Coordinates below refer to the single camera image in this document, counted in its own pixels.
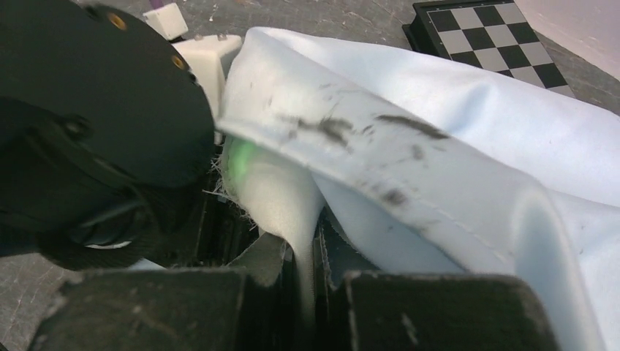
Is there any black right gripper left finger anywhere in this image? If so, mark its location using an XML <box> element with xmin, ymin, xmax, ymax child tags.
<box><xmin>227</xmin><ymin>233</ymin><xmax>295</xmax><ymax>288</ymax></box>

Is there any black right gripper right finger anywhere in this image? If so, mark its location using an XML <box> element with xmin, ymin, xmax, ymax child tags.
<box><xmin>314</xmin><ymin>220</ymin><xmax>378</xmax><ymax>291</ymax></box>

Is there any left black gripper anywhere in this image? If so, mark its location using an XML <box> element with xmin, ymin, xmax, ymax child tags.
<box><xmin>159</xmin><ymin>174</ymin><xmax>258</xmax><ymax>268</ymax></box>

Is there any white pillow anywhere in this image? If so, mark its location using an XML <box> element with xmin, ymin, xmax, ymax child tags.
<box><xmin>219</xmin><ymin>136</ymin><xmax>325</xmax><ymax>323</ymax></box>

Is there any light blue pillowcase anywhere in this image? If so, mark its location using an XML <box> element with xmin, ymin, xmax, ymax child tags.
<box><xmin>216</xmin><ymin>27</ymin><xmax>619</xmax><ymax>350</ymax></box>

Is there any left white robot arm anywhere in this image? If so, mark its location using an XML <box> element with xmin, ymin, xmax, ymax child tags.
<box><xmin>1</xmin><ymin>1</ymin><xmax>242</xmax><ymax>271</ymax></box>

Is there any black white checkerboard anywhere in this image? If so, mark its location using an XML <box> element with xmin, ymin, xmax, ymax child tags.
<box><xmin>402</xmin><ymin>1</ymin><xmax>574</xmax><ymax>97</ymax></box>

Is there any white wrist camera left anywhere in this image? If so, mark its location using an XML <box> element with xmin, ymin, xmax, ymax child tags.
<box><xmin>143</xmin><ymin>1</ymin><xmax>243</xmax><ymax>119</ymax></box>

